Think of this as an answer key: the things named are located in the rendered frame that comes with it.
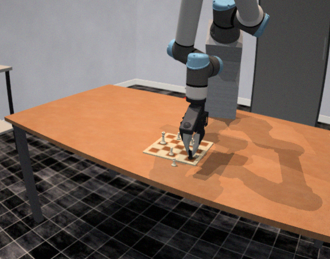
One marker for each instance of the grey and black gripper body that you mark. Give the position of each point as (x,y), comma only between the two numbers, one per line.
(204,114)

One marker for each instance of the chessboard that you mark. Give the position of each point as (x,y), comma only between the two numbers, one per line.
(163,150)

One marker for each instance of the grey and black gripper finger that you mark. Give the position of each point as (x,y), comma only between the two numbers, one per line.
(186,141)
(197,139)

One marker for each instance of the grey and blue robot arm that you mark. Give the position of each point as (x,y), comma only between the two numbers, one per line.
(200,66)

